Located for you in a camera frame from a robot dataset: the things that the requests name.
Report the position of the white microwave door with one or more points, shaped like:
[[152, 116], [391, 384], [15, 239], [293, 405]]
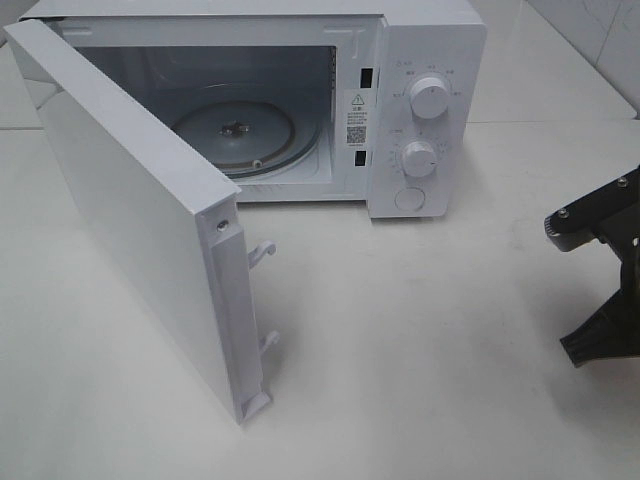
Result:
[[166, 216]]

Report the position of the white timer knob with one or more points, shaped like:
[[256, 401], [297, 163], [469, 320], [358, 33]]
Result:
[[418, 159]]

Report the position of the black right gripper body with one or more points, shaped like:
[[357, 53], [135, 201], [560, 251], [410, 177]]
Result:
[[630, 280]]

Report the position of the white microwave oven body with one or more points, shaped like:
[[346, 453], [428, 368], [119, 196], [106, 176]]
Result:
[[174, 57]]

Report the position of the round white door button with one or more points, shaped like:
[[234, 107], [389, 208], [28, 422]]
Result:
[[410, 199]]

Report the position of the upper white power knob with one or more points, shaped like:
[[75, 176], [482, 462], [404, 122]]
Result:
[[429, 96]]

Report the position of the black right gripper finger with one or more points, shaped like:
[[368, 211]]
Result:
[[612, 332]]

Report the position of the white warning label sticker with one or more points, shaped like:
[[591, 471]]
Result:
[[356, 111]]

